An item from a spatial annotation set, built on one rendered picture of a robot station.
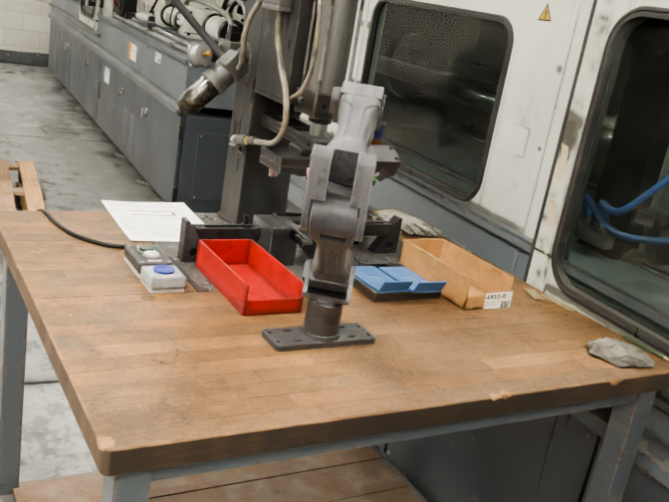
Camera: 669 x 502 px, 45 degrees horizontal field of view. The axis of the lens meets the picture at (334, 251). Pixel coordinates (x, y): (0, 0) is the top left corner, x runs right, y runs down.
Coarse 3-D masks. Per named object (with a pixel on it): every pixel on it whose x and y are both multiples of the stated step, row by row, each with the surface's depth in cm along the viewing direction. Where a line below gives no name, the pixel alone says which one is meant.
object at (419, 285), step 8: (384, 272) 177; (392, 272) 177; (400, 272) 177; (408, 272) 178; (400, 280) 172; (408, 280) 173; (416, 280) 174; (424, 280) 175; (416, 288) 166; (424, 288) 168; (432, 288) 169; (440, 288) 170
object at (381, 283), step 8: (360, 272) 173; (368, 272) 174; (376, 272) 175; (368, 280) 169; (376, 280) 170; (384, 280) 171; (392, 280) 172; (376, 288) 165; (384, 288) 164; (392, 288) 165; (400, 288) 166; (408, 288) 167
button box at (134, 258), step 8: (48, 216) 179; (56, 224) 175; (72, 232) 171; (88, 240) 169; (96, 240) 169; (120, 248) 169; (128, 248) 162; (136, 248) 162; (128, 256) 161; (136, 256) 158; (144, 256) 158; (160, 256) 160; (128, 264) 161; (136, 264) 156; (144, 264) 155; (152, 264) 156; (160, 264) 157; (168, 264) 158; (136, 272) 157
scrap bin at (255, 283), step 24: (216, 240) 166; (240, 240) 169; (216, 264) 157; (240, 264) 171; (264, 264) 165; (216, 288) 157; (240, 288) 147; (264, 288) 160; (288, 288) 156; (240, 312) 147; (264, 312) 148; (288, 312) 151
